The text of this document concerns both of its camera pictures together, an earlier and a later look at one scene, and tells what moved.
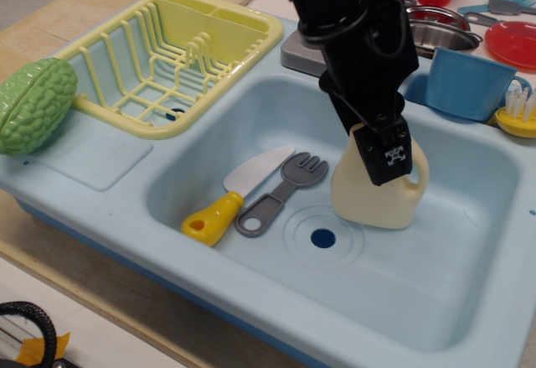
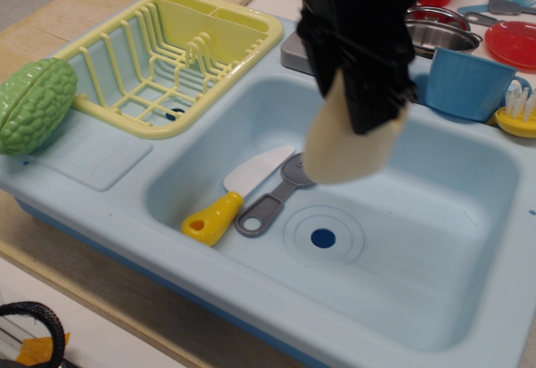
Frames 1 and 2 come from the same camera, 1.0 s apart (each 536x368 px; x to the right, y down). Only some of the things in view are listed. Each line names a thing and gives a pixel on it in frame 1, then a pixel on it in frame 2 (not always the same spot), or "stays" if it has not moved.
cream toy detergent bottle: [357, 199] → [334, 152]
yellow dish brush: [518, 116] stays
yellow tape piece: [32, 349] stays
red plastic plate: [513, 42] stays
